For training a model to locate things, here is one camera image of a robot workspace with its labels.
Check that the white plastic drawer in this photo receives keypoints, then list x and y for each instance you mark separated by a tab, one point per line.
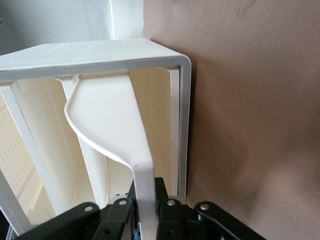
37	125
105	112

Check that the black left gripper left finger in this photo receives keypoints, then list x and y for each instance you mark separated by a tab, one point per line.
115	215

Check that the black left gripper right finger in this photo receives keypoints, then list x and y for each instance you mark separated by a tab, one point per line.
175	217

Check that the white drawer cabinet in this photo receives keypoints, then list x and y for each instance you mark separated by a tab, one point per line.
100	52

